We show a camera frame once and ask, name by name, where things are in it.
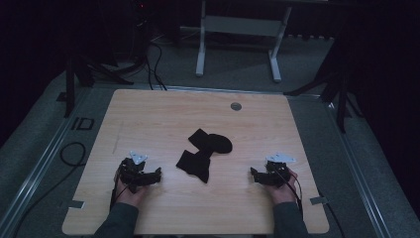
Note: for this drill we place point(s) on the person's right hand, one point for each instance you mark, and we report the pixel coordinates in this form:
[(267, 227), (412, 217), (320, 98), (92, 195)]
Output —
[(284, 194)]

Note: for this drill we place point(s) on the white metal table frame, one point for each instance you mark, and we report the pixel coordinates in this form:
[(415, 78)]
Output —
[(241, 26)]

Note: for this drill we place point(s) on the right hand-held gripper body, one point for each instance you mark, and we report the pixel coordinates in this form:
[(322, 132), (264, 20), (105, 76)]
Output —
[(279, 172)]

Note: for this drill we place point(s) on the person's left hand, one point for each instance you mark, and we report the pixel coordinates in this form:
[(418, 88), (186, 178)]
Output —
[(130, 197)]

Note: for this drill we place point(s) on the round grey table grommet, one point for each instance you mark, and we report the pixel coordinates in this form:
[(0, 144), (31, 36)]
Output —
[(235, 106)]

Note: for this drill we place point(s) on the metal floor rail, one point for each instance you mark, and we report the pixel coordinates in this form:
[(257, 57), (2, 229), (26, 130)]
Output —
[(39, 168), (358, 172)]

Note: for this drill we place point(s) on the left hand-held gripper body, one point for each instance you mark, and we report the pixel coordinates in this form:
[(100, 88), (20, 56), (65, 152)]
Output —
[(130, 172)]

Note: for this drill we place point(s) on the black sock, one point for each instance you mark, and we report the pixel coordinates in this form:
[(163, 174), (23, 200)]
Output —
[(211, 142), (196, 165)]

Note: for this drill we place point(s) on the grey tape strip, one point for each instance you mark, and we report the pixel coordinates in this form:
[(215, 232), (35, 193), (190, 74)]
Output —
[(319, 200), (76, 204)]

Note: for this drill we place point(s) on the black tripod stand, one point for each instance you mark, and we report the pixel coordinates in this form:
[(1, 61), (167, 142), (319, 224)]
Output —
[(333, 86), (85, 71)]

